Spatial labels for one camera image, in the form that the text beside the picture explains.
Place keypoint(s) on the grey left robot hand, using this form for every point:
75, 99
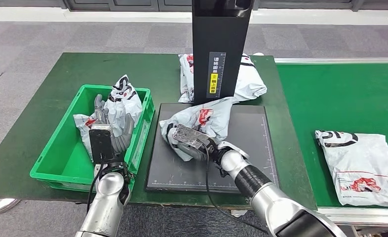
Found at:
122, 139

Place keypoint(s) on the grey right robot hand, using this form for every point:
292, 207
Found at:
194, 153

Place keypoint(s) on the white plastic mailer parcel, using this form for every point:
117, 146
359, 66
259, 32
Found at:
213, 121
128, 104
251, 85
360, 163

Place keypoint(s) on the black inbound scanning machine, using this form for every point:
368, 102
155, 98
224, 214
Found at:
253, 140

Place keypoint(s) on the green conveyor belt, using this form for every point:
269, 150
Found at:
328, 98

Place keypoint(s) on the green plastic crate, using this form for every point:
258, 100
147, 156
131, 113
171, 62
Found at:
63, 157

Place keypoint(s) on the ruler label sticker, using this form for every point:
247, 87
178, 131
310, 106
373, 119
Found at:
216, 75

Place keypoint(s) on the round silver metal base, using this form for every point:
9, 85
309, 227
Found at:
1, 206

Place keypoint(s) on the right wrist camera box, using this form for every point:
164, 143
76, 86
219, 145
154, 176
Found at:
190, 135

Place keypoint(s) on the white table bracket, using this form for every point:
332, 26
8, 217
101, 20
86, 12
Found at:
238, 213

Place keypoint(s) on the dark grey wall panel frame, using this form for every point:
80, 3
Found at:
132, 4

